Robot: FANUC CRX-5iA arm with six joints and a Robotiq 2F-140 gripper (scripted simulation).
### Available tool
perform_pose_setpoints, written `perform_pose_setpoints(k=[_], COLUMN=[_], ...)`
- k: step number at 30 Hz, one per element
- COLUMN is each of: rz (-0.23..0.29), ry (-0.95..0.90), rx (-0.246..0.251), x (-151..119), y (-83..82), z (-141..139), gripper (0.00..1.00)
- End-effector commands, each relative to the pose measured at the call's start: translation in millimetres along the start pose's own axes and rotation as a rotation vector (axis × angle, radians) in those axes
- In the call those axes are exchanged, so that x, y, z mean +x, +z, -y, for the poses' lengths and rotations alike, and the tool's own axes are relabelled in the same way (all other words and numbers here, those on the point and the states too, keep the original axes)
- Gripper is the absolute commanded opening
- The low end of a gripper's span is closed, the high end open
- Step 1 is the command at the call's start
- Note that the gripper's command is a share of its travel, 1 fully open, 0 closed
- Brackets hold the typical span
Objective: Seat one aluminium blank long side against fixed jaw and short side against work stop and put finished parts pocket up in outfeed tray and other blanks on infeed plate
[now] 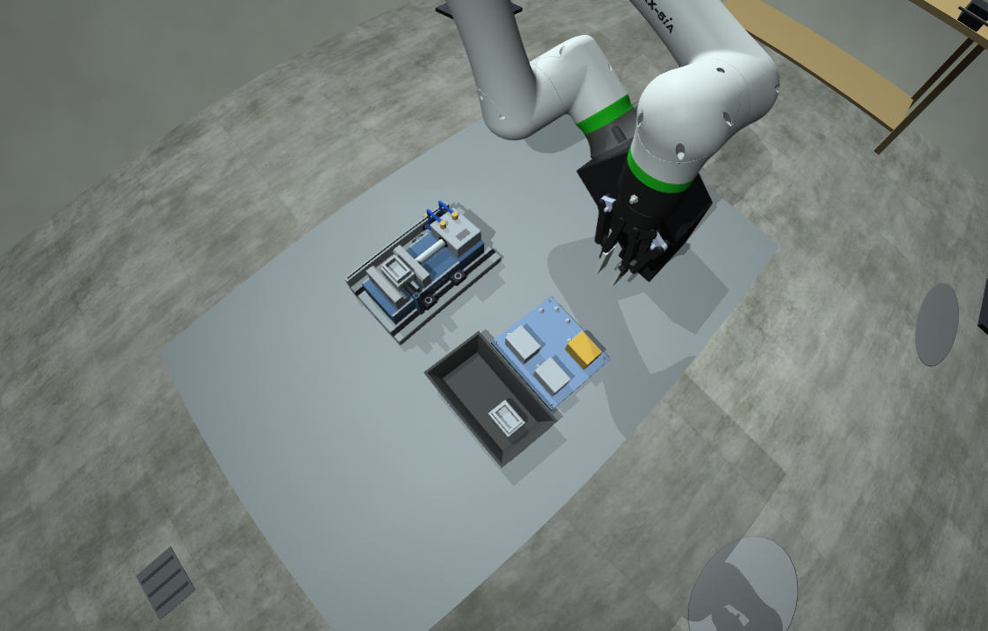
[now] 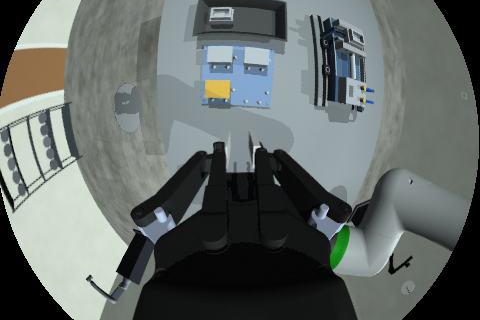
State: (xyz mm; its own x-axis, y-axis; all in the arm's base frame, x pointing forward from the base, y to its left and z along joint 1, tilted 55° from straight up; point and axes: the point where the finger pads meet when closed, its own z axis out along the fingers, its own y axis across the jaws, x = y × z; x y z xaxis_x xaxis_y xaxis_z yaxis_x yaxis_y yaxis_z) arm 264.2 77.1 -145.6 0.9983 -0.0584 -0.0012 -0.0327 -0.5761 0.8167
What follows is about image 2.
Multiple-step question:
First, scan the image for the yellow rectangular block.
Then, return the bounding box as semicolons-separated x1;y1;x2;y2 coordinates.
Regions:
205;80;231;98

